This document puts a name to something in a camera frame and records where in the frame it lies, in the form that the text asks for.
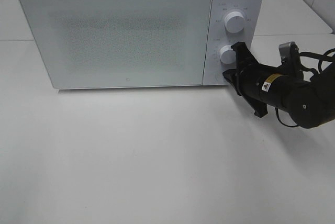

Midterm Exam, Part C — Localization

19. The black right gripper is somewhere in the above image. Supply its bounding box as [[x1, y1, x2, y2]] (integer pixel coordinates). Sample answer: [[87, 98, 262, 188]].
[[222, 42, 275, 118]]

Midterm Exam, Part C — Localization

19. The round white door button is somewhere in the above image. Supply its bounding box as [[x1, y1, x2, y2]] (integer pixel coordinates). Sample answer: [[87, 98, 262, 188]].
[[215, 71, 226, 85]]

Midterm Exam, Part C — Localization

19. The white microwave door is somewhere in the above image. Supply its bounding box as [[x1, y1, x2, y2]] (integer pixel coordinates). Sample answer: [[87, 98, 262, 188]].
[[19, 0, 211, 89]]

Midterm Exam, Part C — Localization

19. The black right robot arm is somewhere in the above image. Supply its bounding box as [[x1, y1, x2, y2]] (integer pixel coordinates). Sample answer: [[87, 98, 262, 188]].
[[222, 41, 334, 129]]

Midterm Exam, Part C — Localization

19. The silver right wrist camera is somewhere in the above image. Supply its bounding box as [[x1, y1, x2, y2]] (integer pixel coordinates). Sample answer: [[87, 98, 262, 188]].
[[278, 41, 298, 64]]

